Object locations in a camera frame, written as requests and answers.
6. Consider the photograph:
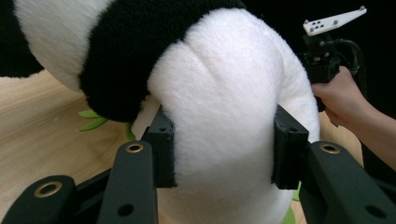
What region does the right hand-held gripper cable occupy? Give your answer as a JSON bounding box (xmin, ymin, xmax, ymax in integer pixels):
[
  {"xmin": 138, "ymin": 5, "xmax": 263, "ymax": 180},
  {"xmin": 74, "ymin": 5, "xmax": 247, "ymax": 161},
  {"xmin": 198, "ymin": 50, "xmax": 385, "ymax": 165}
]
[{"xmin": 332, "ymin": 37, "xmax": 369, "ymax": 99}]

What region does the black and white panda plush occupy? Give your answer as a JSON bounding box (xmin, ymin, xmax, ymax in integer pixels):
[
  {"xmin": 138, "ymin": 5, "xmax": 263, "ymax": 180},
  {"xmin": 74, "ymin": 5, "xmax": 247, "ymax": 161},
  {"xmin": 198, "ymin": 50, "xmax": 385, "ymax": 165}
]
[{"xmin": 0, "ymin": 0, "xmax": 321, "ymax": 224}]

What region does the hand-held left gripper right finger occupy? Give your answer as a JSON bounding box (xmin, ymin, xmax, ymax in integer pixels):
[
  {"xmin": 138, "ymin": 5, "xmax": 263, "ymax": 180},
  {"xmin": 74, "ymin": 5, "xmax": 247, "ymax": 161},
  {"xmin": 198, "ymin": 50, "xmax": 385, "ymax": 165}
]
[{"xmin": 270, "ymin": 104, "xmax": 311, "ymax": 190}]

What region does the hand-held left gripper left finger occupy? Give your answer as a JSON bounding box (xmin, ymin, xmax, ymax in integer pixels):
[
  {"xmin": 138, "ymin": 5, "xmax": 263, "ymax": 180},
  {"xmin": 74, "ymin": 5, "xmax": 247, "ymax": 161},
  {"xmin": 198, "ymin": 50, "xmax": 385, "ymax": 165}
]
[{"xmin": 141, "ymin": 105, "xmax": 178, "ymax": 189}]

